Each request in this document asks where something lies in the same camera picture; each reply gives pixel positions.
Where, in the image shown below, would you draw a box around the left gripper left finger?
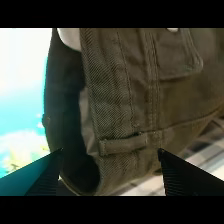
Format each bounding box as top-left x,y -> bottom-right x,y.
0,148 -> 65,197

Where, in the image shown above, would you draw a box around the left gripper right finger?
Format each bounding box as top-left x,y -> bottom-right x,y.
156,148 -> 224,197

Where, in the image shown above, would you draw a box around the olive brown pants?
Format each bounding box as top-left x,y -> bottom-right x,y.
43,28 -> 224,197

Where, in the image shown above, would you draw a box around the pale checked garment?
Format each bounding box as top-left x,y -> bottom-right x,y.
113,114 -> 224,197

